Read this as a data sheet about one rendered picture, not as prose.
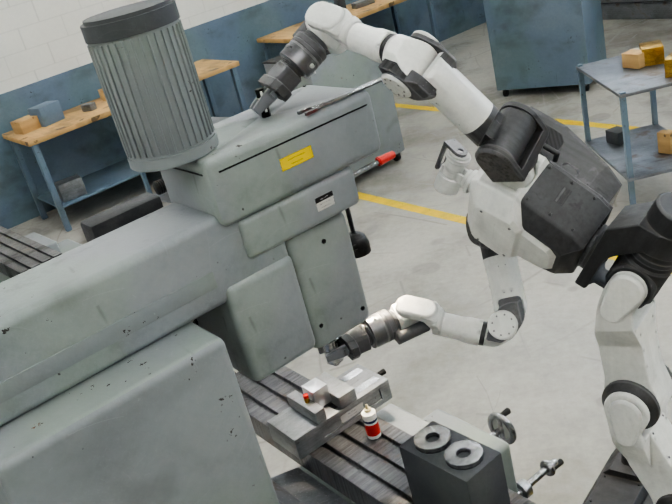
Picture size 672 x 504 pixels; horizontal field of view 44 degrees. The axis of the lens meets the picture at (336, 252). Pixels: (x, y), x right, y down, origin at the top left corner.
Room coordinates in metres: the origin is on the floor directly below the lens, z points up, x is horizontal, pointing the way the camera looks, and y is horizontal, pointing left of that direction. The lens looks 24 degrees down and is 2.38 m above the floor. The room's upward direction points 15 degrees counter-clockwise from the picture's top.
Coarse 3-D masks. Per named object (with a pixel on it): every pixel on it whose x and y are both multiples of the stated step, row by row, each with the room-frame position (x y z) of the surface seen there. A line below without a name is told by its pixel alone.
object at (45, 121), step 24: (336, 0) 9.71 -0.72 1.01; (360, 0) 9.69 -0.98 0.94; (384, 0) 9.66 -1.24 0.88; (432, 0) 9.79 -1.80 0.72; (432, 24) 9.78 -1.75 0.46; (264, 48) 9.33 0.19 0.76; (216, 72) 8.20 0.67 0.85; (240, 96) 8.33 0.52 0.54; (24, 120) 7.57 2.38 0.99; (48, 120) 7.64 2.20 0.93; (72, 120) 7.59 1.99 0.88; (96, 120) 7.52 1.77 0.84; (24, 144) 7.28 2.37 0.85; (24, 168) 7.78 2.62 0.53; (120, 168) 8.01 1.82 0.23; (48, 192) 7.84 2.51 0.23; (72, 192) 7.39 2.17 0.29; (96, 192) 7.45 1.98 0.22
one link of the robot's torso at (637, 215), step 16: (624, 208) 1.76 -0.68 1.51; (640, 208) 1.71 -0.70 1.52; (656, 208) 1.63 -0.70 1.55; (624, 224) 1.66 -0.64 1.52; (640, 224) 1.63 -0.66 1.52; (656, 224) 1.62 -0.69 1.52; (608, 240) 1.68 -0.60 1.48; (624, 240) 1.65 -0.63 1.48; (640, 240) 1.63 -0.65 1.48; (656, 240) 1.60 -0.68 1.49; (592, 256) 1.71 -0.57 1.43; (608, 256) 1.68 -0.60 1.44; (640, 256) 1.64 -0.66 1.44; (656, 256) 1.61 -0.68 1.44; (592, 272) 1.71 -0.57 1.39
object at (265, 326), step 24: (288, 264) 1.77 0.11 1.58; (240, 288) 1.70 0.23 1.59; (264, 288) 1.73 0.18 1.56; (288, 288) 1.76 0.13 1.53; (216, 312) 1.76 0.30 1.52; (240, 312) 1.69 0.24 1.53; (264, 312) 1.72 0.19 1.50; (288, 312) 1.75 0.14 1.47; (240, 336) 1.69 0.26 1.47; (264, 336) 1.71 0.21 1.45; (288, 336) 1.74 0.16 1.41; (312, 336) 1.78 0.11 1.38; (240, 360) 1.72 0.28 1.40; (264, 360) 1.70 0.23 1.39; (288, 360) 1.73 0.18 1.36
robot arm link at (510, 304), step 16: (496, 256) 1.99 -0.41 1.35; (496, 272) 1.97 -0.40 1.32; (512, 272) 1.96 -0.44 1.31; (496, 288) 1.95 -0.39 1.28; (512, 288) 1.93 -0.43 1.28; (496, 304) 1.94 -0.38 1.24; (512, 304) 1.90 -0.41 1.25; (496, 320) 1.88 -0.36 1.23; (512, 320) 1.87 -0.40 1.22; (496, 336) 1.86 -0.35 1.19; (512, 336) 1.85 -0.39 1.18
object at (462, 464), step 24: (432, 432) 1.64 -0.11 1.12; (456, 432) 1.64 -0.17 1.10; (408, 456) 1.62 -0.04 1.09; (432, 456) 1.57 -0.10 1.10; (456, 456) 1.54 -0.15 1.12; (480, 456) 1.51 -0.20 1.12; (408, 480) 1.64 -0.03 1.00; (432, 480) 1.56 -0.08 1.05; (456, 480) 1.49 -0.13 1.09; (480, 480) 1.48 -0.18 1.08; (504, 480) 1.52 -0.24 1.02
